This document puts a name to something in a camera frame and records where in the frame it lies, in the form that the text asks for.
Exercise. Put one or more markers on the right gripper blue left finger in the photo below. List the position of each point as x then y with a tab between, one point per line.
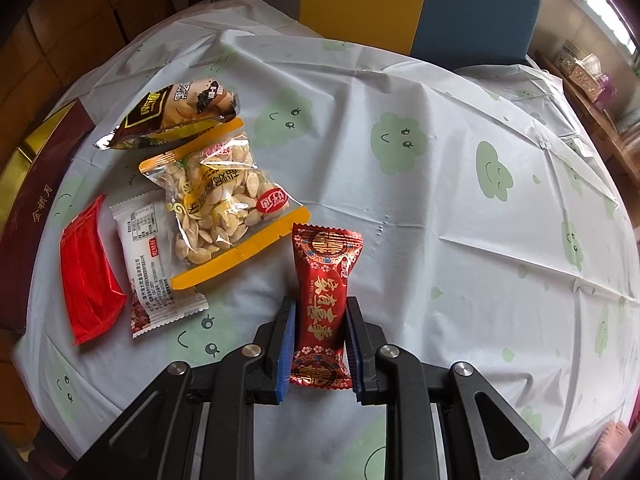
254	374

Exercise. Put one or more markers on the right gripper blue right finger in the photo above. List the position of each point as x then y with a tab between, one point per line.
385	374

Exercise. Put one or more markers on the dark red candy packet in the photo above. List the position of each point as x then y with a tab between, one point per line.
324	258

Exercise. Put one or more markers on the brown black sesame snack packet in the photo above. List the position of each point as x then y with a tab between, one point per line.
173	113

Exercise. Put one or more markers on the person's right hand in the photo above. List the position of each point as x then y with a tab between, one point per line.
616	454

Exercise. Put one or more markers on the pumpkin seeds clear yellow packet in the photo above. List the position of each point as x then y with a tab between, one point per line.
226	208

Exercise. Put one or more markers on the white green cloud tablecloth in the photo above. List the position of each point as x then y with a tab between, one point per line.
538	286

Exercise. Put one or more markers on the bright red snack packet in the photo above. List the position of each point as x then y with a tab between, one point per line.
92	295

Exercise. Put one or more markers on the white red snack packet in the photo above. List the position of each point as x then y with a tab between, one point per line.
144	230

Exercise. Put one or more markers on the gold maroon gift box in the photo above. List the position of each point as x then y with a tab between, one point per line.
29	183

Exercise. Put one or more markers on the wooden side shelf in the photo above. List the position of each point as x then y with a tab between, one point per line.
598	124

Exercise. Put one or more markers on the white tissue box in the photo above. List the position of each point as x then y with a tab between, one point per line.
584	69

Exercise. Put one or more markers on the grey yellow blue chair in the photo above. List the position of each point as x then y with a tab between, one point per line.
400	0

